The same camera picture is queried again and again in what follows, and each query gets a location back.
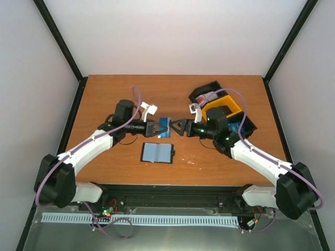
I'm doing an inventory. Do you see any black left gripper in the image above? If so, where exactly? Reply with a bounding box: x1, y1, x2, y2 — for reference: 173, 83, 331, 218
125, 119, 168, 138

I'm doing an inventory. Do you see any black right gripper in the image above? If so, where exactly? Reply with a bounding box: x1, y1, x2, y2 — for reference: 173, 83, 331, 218
169, 119, 216, 140

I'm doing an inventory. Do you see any black leather card holder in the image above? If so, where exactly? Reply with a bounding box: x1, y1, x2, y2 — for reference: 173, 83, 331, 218
140, 142, 175, 164

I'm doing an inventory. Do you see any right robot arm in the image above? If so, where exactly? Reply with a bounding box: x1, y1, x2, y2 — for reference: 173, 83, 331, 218
170, 108, 323, 220

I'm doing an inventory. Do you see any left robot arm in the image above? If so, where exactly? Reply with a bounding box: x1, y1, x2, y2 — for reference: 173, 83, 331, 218
34, 99, 161, 211

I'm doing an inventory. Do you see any red white card stack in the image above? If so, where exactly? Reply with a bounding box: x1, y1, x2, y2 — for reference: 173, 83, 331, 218
196, 92, 218, 104

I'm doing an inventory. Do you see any black bin with red cards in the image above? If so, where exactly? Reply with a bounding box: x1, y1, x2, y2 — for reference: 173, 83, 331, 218
188, 81, 221, 104

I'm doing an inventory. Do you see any yellow bin with black cards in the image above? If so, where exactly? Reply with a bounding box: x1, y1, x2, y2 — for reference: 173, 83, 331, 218
202, 95, 242, 121

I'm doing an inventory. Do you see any blue card stack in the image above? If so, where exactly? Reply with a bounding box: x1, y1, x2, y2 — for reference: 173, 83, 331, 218
228, 122, 245, 134

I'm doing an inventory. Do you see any black bin with blue cards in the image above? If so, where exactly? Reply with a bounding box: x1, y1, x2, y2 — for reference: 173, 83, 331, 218
227, 112, 257, 139

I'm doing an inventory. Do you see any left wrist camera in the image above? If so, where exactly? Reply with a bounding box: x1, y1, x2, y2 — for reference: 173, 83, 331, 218
141, 102, 158, 122

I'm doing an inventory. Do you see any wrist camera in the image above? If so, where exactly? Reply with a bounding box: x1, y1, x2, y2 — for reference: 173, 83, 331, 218
189, 103, 203, 123
141, 102, 158, 122

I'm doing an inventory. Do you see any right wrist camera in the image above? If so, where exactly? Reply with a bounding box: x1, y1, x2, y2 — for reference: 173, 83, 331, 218
189, 103, 203, 123

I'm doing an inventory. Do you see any light blue cable duct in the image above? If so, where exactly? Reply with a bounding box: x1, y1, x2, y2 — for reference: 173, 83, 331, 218
40, 212, 239, 228

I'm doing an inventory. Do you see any black aluminium frame rail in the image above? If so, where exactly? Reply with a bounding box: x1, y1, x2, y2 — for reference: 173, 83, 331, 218
32, 0, 84, 79

